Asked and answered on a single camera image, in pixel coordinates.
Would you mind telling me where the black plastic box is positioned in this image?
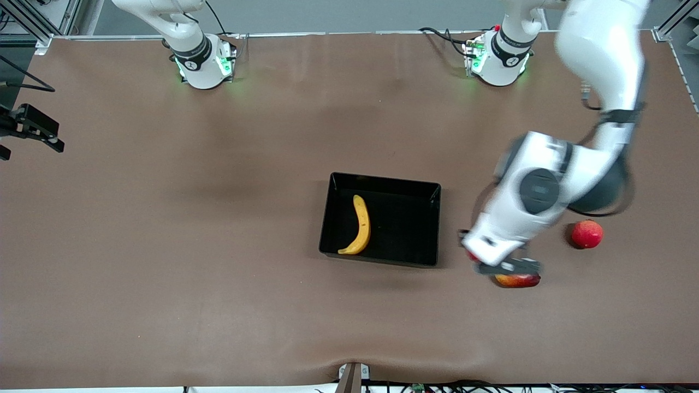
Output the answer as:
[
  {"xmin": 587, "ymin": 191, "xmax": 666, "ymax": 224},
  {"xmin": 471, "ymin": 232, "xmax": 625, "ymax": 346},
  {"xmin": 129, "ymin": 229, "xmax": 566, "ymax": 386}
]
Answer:
[{"xmin": 318, "ymin": 172, "xmax": 442, "ymax": 268}]

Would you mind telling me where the yellow banana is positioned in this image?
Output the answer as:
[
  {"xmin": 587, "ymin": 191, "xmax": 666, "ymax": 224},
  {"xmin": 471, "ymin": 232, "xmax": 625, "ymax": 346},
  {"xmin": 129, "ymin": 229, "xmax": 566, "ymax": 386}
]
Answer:
[{"xmin": 337, "ymin": 195, "xmax": 372, "ymax": 255}]

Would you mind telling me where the round red apple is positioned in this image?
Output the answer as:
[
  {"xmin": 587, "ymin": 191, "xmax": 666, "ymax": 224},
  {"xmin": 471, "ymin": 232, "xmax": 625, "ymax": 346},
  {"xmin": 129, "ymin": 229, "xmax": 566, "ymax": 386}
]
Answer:
[{"xmin": 571, "ymin": 219, "xmax": 604, "ymax": 249}]

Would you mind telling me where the red yellow mango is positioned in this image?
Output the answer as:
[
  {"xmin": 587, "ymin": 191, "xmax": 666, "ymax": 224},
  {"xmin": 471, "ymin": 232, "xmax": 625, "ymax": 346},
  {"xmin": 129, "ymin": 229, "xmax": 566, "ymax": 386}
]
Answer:
[{"xmin": 494, "ymin": 273, "xmax": 541, "ymax": 289}]

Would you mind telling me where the brown table mat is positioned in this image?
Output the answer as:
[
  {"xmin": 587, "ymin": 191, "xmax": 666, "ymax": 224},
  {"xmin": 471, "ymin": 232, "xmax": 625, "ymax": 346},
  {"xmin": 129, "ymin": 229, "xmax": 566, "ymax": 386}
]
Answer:
[{"xmin": 0, "ymin": 32, "xmax": 699, "ymax": 389}]

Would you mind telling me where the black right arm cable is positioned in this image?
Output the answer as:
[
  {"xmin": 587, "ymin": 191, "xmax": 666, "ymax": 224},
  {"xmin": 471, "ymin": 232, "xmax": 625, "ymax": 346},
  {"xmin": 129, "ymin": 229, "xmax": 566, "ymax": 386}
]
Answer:
[{"xmin": 0, "ymin": 55, "xmax": 56, "ymax": 93}]

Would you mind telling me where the aluminium frame profile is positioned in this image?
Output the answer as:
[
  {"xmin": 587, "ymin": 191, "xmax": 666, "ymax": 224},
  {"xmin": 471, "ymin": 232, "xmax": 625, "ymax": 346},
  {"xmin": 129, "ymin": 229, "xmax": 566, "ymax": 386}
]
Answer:
[
  {"xmin": 0, "ymin": 0, "xmax": 84, "ymax": 56},
  {"xmin": 654, "ymin": 0, "xmax": 699, "ymax": 42}
]

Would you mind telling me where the black cable bundle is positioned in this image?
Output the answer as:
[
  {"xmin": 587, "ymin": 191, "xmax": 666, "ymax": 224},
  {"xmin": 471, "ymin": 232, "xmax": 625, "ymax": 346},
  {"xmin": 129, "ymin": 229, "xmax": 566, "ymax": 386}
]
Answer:
[{"xmin": 314, "ymin": 379, "xmax": 699, "ymax": 393}]

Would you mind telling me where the metal table bracket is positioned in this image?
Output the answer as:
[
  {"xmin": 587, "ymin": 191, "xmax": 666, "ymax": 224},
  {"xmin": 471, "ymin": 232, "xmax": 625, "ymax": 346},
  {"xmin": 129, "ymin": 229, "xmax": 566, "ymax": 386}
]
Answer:
[{"xmin": 338, "ymin": 362, "xmax": 371, "ymax": 393}]

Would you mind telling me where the black base cable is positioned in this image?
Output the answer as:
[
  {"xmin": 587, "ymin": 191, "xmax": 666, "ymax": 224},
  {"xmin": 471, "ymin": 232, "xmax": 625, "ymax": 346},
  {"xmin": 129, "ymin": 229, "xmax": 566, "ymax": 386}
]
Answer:
[
  {"xmin": 419, "ymin": 26, "xmax": 471, "ymax": 58},
  {"xmin": 205, "ymin": 0, "xmax": 245, "ymax": 40}
]

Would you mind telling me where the metal table edge rail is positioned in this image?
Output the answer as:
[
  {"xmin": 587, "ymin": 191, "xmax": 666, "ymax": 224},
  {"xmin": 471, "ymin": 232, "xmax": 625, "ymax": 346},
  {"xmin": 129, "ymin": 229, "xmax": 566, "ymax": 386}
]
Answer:
[{"xmin": 52, "ymin": 29, "xmax": 656, "ymax": 40}]

